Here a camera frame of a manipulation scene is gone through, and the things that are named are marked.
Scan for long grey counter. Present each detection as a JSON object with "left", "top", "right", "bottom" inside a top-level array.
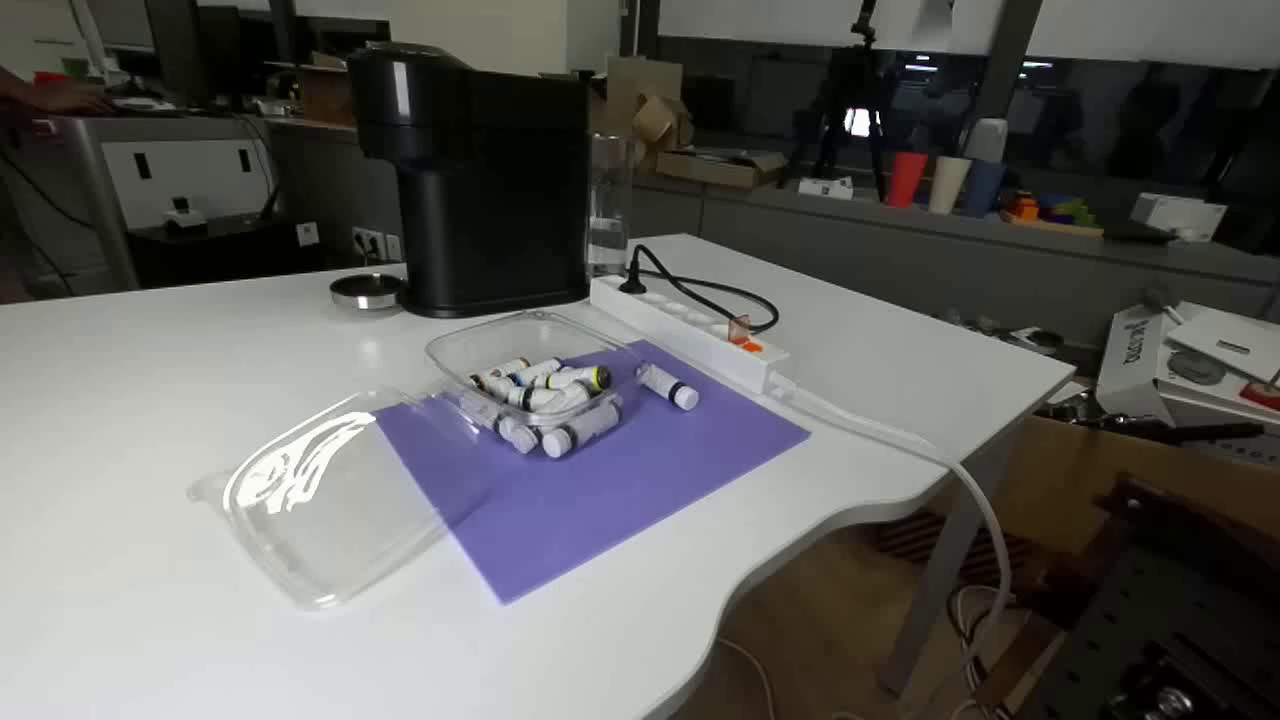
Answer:
[{"left": 626, "top": 171, "right": 1280, "bottom": 357}]

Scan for small bottle with yellow label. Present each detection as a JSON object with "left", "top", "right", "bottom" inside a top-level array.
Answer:
[{"left": 551, "top": 364, "right": 620, "bottom": 402}]

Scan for clear plastic lid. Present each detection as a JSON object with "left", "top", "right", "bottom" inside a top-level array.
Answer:
[{"left": 188, "top": 386, "right": 493, "bottom": 614}]

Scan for colourful toy blocks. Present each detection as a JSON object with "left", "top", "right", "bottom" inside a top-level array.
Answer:
[{"left": 1000, "top": 187, "right": 1104, "bottom": 232}]

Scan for beige cup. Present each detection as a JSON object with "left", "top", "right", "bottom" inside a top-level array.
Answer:
[{"left": 925, "top": 154, "right": 975, "bottom": 220}]

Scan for blue cup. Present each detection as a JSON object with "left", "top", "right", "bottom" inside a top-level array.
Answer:
[{"left": 959, "top": 155, "right": 1008, "bottom": 225}]

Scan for purple paper mat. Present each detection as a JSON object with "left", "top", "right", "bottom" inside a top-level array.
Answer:
[{"left": 371, "top": 335, "right": 811, "bottom": 609}]

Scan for white power strip cable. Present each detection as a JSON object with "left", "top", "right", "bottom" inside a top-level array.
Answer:
[{"left": 785, "top": 376, "right": 1022, "bottom": 677}]

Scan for open cardboard box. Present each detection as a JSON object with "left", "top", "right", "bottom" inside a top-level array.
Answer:
[{"left": 592, "top": 52, "right": 701, "bottom": 171}]

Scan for stack of white boxes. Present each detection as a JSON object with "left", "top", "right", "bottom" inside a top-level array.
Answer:
[{"left": 1147, "top": 295, "right": 1280, "bottom": 431}]

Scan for plain white box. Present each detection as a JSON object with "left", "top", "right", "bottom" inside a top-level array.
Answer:
[{"left": 1128, "top": 187, "right": 1232, "bottom": 248}]

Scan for black coffee machine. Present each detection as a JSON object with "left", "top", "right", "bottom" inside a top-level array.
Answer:
[{"left": 347, "top": 41, "right": 598, "bottom": 320}]

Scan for round metal drip tray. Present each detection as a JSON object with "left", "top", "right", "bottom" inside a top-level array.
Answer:
[{"left": 327, "top": 270, "right": 408, "bottom": 318}]

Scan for white power strip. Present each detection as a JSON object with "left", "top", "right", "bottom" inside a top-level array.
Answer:
[{"left": 587, "top": 272, "right": 799, "bottom": 406}]

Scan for clear plastic bowl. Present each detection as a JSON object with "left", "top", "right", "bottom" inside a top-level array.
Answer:
[{"left": 425, "top": 308, "right": 638, "bottom": 466}]

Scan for flat cardboard box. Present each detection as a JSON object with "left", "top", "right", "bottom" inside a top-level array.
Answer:
[{"left": 647, "top": 145, "right": 794, "bottom": 196}]

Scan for black perforated board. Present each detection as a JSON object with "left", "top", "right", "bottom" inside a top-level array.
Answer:
[{"left": 1022, "top": 477, "right": 1280, "bottom": 720}]

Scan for grey table leg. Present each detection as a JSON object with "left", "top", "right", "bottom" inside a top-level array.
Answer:
[{"left": 877, "top": 420, "right": 1032, "bottom": 699}]

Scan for grey equipment cabinet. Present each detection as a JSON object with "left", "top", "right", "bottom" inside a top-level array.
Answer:
[{"left": 47, "top": 110, "right": 288, "bottom": 292}]

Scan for white upturned cup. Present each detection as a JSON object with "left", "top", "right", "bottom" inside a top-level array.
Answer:
[{"left": 965, "top": 118, "right": 1017, "bottom": 168}]

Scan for black power cable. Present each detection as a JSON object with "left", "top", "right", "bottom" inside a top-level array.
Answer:
[{"left": 616, "top": 241, "right": 785, "bottom": 342}]

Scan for white wall socket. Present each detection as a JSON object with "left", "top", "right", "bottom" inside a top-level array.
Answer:
[{"left": 347, "top": 225, "right": 406, "bottom": 270}]

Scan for black camera tripod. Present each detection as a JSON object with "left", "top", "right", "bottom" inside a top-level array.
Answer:
[{"left": 797, "top": 0, "right": 900, "bottom": 194}]

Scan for white printed carton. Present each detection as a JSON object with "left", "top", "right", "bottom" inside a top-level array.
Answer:
[{"left": 1091, "top": 301, "right": 1184, "bottom": 430}]

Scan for red cup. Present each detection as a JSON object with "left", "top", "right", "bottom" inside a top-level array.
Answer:
[{"left": 879, "top": 150, "right": 935, "bottom": 217}]

